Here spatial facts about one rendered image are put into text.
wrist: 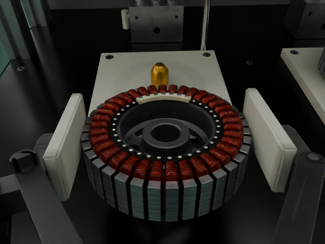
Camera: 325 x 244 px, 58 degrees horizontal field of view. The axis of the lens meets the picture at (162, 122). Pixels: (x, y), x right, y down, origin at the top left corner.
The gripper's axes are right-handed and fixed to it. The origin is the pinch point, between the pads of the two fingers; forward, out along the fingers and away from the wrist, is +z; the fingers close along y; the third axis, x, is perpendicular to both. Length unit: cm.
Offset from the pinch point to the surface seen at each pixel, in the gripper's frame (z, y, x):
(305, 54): 19.9, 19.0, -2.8
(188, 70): 17.1, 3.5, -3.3
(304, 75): 15.5, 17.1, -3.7
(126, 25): 26.9, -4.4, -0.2
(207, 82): 14.7, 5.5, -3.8
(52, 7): 39.1, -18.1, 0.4
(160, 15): 25.6, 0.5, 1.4
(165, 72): 13.4, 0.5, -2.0
